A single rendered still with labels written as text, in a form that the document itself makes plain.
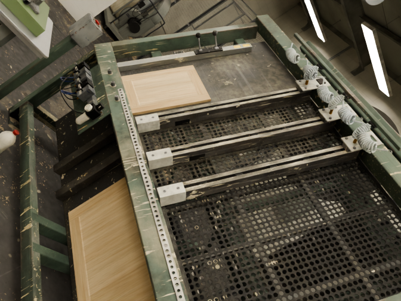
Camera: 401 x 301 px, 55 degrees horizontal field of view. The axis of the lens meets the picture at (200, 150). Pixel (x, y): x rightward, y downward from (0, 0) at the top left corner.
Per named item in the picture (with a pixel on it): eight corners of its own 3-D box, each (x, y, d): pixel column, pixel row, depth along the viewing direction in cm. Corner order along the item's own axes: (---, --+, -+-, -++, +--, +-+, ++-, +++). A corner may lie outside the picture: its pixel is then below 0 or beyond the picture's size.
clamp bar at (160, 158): (145, 159, 203) (142, 125, 185) (341, 117, 230) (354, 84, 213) (150, 172, 196) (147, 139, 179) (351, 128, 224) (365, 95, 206)
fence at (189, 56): (117, 67, 258) (116, 63, 255) (249, 47, 280) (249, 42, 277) (119, 71, 255) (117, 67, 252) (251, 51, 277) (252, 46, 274)
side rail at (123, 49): (112, 55, 278) (110, 42, 270) (253, 34, 304) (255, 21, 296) (114, 60, 274) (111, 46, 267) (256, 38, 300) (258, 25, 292)
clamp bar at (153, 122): (135, 123, 221) (130, 90, 203) (318, 89, 248) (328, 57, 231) (138, 135, 214) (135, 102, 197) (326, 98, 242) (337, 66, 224)
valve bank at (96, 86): (54, 70, 245) (84, 48, 241) (70, 83, 255) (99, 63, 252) (60, 121, 213) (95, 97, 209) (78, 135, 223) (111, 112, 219)
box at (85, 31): (67, 27, 254) (89, 11, 251) (79, 40, 263) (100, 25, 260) (68, 37, 246) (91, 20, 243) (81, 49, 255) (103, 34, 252)
